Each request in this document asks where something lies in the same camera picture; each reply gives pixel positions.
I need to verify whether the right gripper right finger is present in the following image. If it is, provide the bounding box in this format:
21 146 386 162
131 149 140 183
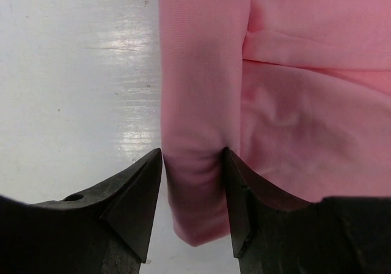
222 149 390 273

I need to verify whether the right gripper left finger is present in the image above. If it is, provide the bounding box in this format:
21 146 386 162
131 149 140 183
1 149 162 273

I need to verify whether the pink t shirt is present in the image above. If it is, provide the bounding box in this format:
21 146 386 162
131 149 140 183
158 0 390 246

